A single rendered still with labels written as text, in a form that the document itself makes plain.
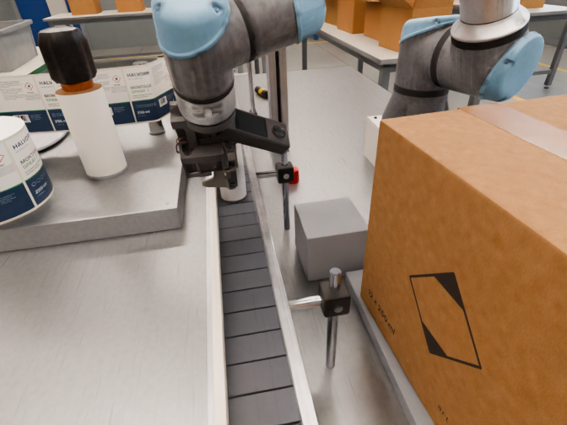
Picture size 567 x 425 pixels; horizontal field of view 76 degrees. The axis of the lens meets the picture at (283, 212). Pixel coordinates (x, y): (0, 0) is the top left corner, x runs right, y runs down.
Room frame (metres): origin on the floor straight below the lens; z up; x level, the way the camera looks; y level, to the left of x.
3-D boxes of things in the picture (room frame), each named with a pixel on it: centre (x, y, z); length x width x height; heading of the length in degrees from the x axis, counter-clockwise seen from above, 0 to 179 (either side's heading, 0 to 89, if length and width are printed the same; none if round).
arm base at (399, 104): (0.81, -0.32, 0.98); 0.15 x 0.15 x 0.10
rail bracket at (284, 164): (0.57, 0.02, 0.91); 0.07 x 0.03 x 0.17; 99
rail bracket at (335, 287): (0.27, -0.03, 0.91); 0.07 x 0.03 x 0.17; 99
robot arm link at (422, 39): (0.80, -0.32, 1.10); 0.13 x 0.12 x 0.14; 29
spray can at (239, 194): (0.62, 0.10, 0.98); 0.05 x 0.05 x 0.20
